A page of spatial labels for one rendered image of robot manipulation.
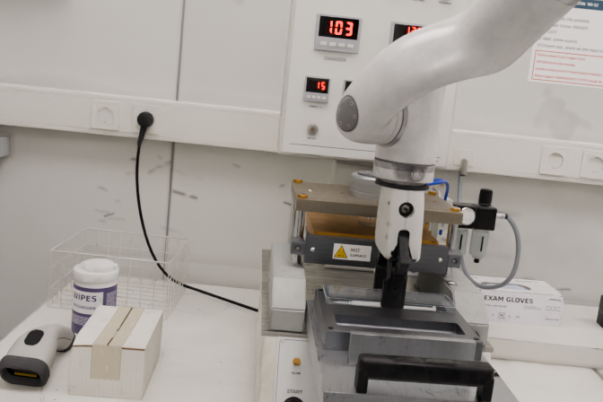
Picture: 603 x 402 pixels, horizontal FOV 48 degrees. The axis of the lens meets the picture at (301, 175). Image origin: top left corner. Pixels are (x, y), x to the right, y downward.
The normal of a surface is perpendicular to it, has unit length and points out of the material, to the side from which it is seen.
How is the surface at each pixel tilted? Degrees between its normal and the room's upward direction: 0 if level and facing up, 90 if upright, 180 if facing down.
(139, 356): 90
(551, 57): 90
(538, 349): 90
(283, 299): 41
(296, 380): 65
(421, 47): 59
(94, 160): 90
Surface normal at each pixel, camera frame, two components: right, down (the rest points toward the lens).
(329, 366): 0.10, -0.98
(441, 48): -0.18, -0.36
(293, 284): 0.11, -0.65
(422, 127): 0.41, 0.21
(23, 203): -0.01, 0.14
